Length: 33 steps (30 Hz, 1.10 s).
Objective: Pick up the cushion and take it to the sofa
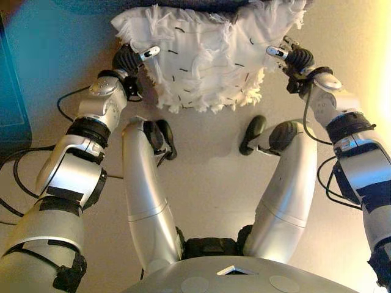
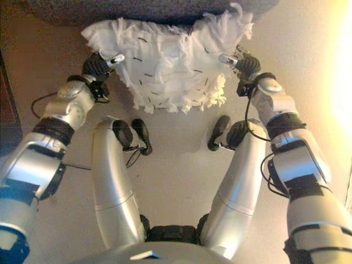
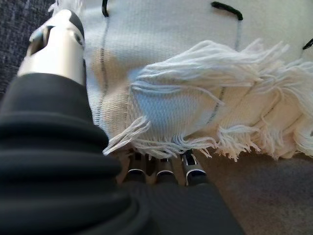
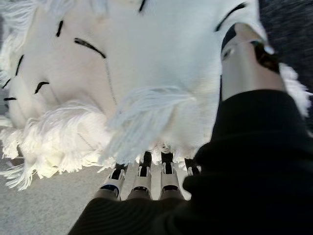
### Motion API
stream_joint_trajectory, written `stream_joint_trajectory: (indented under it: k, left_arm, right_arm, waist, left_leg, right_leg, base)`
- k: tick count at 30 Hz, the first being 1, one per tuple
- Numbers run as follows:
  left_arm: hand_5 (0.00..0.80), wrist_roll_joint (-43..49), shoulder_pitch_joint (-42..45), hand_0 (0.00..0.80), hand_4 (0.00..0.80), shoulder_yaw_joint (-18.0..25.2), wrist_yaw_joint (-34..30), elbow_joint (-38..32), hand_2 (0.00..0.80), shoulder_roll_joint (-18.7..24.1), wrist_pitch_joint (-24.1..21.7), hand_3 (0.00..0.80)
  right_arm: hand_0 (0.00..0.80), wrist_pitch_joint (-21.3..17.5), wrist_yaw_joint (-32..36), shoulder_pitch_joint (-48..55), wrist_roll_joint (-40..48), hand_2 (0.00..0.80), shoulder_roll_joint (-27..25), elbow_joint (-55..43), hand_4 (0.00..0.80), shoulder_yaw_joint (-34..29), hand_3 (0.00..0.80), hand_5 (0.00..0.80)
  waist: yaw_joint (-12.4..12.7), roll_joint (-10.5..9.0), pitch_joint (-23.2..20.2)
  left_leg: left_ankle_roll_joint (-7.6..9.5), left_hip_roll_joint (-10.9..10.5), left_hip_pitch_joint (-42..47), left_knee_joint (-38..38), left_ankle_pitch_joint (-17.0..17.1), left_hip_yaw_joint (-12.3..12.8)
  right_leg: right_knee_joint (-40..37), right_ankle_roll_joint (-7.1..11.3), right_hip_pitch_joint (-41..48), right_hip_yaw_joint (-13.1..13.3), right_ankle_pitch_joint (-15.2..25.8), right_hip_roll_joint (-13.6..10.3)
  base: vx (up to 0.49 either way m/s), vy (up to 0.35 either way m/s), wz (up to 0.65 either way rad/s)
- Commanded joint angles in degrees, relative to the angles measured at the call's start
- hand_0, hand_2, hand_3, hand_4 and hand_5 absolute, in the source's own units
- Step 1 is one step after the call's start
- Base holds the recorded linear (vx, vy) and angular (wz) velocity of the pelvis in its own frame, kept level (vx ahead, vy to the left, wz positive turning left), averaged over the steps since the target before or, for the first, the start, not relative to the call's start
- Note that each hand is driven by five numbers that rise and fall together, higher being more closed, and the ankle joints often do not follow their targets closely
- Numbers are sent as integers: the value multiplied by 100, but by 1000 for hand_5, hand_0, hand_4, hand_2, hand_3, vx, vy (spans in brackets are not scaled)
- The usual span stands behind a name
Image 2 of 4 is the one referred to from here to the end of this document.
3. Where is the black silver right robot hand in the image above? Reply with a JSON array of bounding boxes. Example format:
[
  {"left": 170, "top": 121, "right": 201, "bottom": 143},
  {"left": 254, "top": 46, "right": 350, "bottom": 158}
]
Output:
[{"left": 218, "top": 46, "right": 262, "bottom": 82}]

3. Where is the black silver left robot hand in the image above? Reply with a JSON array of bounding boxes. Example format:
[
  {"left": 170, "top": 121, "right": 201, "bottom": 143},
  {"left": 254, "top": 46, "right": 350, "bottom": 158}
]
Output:
[{"left": 81, "top": 52, "right": 126, "bottom": 82}]

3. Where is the white fringed cushion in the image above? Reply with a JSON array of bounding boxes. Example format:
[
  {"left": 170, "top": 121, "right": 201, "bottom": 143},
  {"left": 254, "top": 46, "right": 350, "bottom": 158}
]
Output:
[{"left": 80, "top": 2, "right": 255, "bottom": 114}]

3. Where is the grey upholstered armchair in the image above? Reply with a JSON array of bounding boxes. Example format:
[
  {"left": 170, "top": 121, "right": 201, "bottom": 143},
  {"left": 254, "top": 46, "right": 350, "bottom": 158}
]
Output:
[{"left": 27, "top": 0, "right": 279, "bottom": 29}]

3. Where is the black right robot foot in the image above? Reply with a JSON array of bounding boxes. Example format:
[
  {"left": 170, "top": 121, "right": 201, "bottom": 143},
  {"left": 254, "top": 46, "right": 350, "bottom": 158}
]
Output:
[{"left": 207, "top": 115, "right": 232, "bottom": 152}]

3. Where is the black robot foot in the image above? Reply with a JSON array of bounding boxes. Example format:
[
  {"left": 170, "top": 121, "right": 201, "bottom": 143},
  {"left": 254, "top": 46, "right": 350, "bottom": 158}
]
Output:
[
  {"left": 130, "top": 118, "right": 153, "bottom": 156},
  {"left": 207, "top": 115, "right": 232, "bottom": 152}
]

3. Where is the black left robot foot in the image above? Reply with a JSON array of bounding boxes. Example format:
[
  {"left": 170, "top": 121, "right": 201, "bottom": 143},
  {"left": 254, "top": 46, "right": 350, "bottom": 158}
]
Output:
[{"left": 130, "top": 118, "right": 153, "bottom": 156}]

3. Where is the dark red wooden cabinet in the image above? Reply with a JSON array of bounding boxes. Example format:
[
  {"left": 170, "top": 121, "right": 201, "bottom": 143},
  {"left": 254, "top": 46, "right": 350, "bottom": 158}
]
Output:
[{"left": 0, "top": 52, "right": 23, "bottom": 158}]

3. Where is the silver left robot leg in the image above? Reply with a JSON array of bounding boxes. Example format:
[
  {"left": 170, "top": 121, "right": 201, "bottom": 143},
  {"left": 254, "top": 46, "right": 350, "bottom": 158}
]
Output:
[{"left": 90, "top": 115, "right": 147, "bottom": 250}]

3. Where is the grey robot torso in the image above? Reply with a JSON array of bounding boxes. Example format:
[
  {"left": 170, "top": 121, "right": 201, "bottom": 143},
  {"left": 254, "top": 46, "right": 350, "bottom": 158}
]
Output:
[{"left": 68, "top": 224, "right": 238, "bottom": 264}]

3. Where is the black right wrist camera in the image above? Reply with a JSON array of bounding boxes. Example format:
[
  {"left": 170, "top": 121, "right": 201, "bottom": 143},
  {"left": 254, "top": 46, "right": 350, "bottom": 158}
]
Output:
[{"left": 236, "top": 79, "right": 256, "bottom": 97}]

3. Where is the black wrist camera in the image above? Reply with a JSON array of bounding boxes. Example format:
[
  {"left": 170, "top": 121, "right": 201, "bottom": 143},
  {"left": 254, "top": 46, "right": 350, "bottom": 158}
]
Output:
[
  {"left": 236, "top": 79, "right": 256, "bottom": 97},
  {"left": 87, "top": 79, "right": 111, "bottom": 104}
]

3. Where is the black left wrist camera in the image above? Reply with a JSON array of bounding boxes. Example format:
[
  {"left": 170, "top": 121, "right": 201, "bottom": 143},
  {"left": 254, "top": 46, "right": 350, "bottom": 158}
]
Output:
[{"left": 87, "top": 79, "right": 111, "bottom": 104}]

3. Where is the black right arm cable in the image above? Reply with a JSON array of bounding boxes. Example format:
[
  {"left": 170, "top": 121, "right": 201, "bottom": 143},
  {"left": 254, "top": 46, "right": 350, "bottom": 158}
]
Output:
[{"left": 245, "top": 90, "right": 273, "bottom": 142}]

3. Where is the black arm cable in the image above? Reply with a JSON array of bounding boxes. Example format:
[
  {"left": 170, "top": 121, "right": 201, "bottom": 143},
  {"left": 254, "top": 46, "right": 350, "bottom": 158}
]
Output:
[
  {"left": 245, "top": 90, "right": 273, "bottom": 142},
  {"left": 31, "top": 92, "right": 60, "bottom": 119}
]

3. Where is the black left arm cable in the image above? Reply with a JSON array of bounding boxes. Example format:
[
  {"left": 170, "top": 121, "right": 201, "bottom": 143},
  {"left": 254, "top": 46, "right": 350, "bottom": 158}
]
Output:
[{"left": 31, "top": 92, "right": 60, "bottom": 119}]

